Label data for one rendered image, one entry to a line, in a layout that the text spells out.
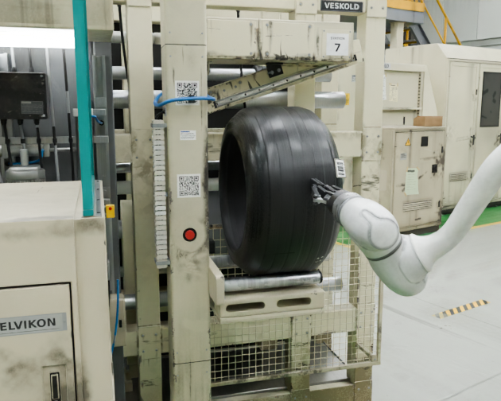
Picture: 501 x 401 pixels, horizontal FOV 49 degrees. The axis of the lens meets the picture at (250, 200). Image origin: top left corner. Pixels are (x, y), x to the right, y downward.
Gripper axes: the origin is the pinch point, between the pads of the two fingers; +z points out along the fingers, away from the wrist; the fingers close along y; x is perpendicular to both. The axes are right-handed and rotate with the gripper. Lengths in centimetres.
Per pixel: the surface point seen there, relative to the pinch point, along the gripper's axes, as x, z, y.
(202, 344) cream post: 58, 16, 31
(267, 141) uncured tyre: -11.2, 12.0, 12.2
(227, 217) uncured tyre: 24, 45, 16
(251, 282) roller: 34.8, 11.3, 15.6
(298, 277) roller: 34.6, 11.5, -0.6
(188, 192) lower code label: 7.4, 22.8, 34.3
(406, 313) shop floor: 148, 168, -148
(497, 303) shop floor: 148, 169, -225
